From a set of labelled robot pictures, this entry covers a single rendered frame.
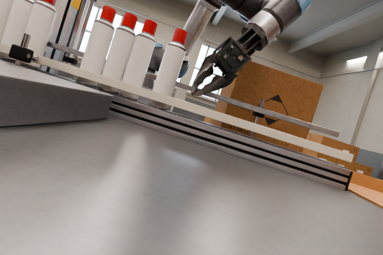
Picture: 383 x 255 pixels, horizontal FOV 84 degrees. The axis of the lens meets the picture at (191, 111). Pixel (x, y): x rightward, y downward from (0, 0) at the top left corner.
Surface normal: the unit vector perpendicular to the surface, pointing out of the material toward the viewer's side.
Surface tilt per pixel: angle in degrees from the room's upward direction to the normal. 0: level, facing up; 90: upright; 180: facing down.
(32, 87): 90
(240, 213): 0
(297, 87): 90
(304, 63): 90
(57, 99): 90
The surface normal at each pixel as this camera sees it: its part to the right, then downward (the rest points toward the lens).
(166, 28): 0.11, 0.04
